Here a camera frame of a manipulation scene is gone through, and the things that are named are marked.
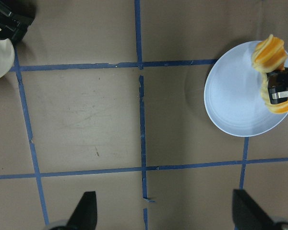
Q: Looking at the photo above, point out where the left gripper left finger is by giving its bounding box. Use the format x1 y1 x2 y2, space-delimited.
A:
66 191 97 230

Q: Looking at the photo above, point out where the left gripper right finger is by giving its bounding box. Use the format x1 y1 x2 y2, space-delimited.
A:
232 189 281 230

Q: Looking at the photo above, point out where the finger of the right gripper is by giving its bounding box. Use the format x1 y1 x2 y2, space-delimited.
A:
268 87 288 104
267 67 288 90

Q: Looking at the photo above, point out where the striped orange bread roll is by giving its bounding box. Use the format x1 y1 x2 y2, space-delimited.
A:
251 34 288 114

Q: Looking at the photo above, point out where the blue plate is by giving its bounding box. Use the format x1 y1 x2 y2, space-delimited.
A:
204 41 287 137

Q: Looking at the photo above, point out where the black plate rack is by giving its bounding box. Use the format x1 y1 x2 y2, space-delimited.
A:
0 0 36 45

